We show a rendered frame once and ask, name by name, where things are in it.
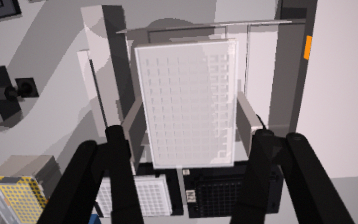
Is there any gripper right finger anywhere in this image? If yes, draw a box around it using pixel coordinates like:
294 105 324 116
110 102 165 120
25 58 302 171
229 91 355 224

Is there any blue open bin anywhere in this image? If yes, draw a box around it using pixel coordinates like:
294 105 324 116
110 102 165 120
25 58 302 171
89 214 102 224

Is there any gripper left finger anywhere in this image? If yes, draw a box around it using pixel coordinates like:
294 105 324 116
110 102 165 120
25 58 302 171
36 96 147 224

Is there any grey bench mat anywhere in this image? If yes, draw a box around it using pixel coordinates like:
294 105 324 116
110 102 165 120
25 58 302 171
0 0 282 224

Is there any black multi-well assay plate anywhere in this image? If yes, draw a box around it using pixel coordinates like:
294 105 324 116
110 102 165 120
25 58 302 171
194 171 276 218

